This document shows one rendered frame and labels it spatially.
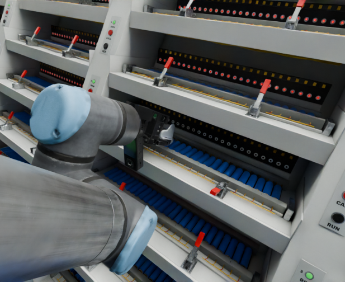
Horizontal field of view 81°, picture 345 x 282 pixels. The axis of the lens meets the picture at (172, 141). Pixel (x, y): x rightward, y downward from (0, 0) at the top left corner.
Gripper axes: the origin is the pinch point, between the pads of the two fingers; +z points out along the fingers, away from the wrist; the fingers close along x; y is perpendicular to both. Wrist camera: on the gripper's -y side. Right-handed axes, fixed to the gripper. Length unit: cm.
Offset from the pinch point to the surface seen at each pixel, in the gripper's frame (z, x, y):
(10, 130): -5, 73, -25
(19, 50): -6, 80, 11
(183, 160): -3.8, -9.4, -2.7
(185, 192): -7.5, -14.6, -9.0
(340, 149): -7.9, -38.5, 12.6
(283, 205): -3.7, -34.7, -2.1
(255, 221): -8.4, -31.0, -6.8
